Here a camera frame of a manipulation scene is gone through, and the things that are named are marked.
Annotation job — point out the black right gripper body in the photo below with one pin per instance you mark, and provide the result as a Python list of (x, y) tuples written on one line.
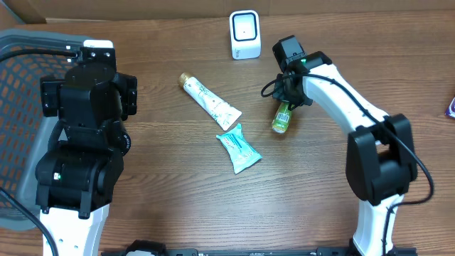
[(291, 94)]

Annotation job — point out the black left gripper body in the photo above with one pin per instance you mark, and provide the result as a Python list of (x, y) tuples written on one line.
[(46, 95)]

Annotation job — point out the white tube with gold cap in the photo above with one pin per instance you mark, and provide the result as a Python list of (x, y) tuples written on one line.
[(221, 111)]

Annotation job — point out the teal wet wipes pack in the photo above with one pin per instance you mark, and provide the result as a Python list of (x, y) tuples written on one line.
[(242, 154)]

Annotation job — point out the purple pink sanitary pad pack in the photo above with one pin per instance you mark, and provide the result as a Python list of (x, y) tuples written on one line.
[(450, 111)]

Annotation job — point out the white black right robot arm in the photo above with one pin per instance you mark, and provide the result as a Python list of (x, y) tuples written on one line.
[(379, 161)]

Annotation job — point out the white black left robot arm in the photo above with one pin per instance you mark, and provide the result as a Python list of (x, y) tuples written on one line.
[(84, 159)]

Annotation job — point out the white barcode scanner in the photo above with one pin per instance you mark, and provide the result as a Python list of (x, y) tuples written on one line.
[(245, 34)]

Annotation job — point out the grey plastic shopping basket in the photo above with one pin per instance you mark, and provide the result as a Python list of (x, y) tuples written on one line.
[(24, 130)]

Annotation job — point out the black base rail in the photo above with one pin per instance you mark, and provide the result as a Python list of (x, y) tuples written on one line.
[(143, 247)]

